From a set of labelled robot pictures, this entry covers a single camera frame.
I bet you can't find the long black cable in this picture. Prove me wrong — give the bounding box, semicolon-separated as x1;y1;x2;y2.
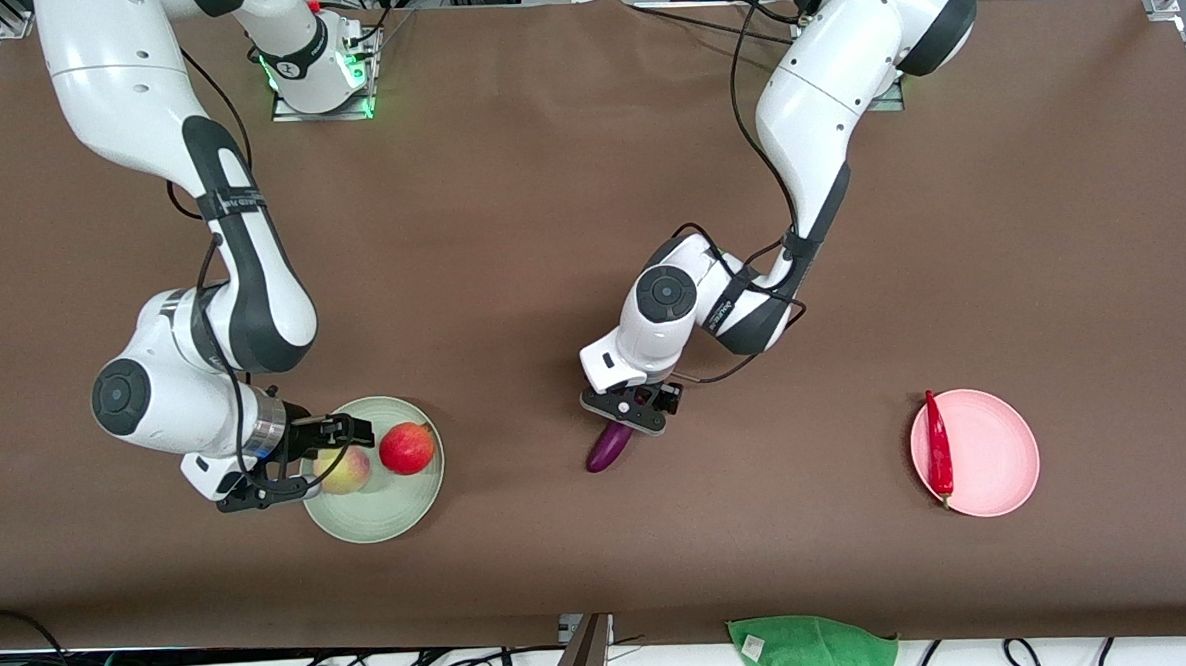
629;0;796;50

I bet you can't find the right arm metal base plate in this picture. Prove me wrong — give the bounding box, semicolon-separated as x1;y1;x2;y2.
268;27;377;125

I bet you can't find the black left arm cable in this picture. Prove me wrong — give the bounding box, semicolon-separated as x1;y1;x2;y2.
657;0;813;387

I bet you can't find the yellow-pink peach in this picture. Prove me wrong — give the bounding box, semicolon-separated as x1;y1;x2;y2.
313;444;374;497

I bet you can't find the purple eggplant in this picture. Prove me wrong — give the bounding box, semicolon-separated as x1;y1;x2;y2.
584;420;636;474

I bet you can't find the red chili pepper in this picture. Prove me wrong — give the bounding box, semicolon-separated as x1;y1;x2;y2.
922;388;958;511

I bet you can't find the pale green plate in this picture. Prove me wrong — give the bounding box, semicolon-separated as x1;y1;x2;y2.
295;394;449;547

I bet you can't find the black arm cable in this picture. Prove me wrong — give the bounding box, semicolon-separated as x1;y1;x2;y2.
160;39;353;497
657;0;813;387

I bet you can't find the brown table cover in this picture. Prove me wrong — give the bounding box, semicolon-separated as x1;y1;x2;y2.
0;0;1186;666

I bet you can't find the red pomegranate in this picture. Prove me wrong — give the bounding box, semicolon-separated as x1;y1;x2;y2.
378;421;439;478

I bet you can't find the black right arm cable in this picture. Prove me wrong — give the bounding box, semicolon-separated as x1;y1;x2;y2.
160;39;353;497

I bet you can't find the pink plate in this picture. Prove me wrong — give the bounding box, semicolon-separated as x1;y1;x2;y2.
907;386;1043;521

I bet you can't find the green cloth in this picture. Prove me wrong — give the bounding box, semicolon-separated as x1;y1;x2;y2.
726;610;901;666

